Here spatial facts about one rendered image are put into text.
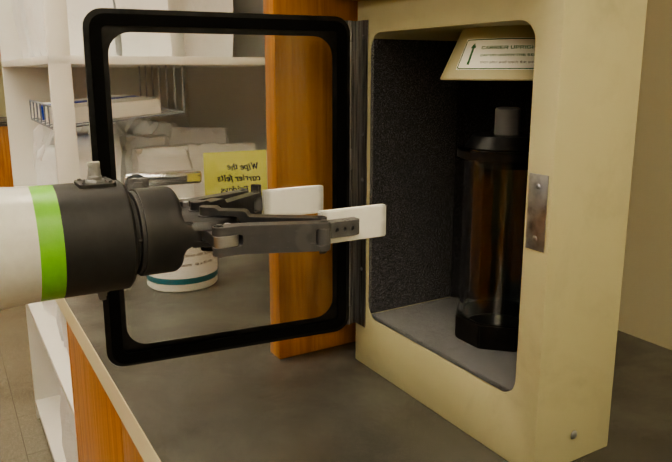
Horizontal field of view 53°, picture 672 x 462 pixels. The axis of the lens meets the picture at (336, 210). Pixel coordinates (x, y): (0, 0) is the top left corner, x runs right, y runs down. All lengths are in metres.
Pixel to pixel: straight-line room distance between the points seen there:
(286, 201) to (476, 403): 0.29
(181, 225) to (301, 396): 0.34
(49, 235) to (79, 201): 0.04
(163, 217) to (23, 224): 0.10
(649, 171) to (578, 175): 0.45
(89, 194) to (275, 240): 0.15
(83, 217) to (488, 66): 0.41
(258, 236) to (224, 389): 0.35
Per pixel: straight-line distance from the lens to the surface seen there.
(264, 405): 0.82
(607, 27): 0.65
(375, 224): 0.62
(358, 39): 0.85
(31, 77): 2.66
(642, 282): 1.11
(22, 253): 0.53
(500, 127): 0.77
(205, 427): 0.79
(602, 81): 0.65
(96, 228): 0.54
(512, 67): 0.69
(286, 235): 0.55
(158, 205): 0.57
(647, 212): 1.09
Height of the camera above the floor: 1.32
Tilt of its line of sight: 12 degrees down
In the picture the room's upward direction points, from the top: straight up
